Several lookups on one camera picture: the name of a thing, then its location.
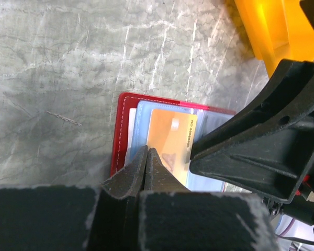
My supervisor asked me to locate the red leather card holder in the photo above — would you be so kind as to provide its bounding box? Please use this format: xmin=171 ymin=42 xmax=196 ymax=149
xmin=110 ymin=92 xmax=235 ymax=192

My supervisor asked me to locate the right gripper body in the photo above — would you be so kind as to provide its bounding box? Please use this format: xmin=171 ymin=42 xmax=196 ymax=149
xmin=280 ymin=1 xmax=314 ymax=232

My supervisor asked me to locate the gold striped credit card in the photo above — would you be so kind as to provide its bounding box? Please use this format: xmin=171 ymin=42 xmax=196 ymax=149
xmin=147 ymin=108 xmax=197 ymax=185

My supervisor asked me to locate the yellow plastic bin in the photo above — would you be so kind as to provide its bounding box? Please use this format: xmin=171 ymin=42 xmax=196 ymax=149
xmin=235 ymin=0 xmax=314 ymax=77

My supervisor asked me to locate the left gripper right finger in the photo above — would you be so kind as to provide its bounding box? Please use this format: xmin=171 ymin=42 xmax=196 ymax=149
xmin=140 ymin=149 xmax=279 ymax=250

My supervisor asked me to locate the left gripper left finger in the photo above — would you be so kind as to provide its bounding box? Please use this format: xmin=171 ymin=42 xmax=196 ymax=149
xmin=0 ymin=146 xmax=148 ymax=250

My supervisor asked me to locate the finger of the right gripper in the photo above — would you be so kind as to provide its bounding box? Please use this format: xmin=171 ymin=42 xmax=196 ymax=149
xmin=191 ymin=59 xmax=314 ymax=157
xmin=190 ymin=146 xmax=314 ymax=204

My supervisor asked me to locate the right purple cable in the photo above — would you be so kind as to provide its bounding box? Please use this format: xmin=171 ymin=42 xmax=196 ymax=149
xmin=274 ymin=216 xmax=314 ymax=246

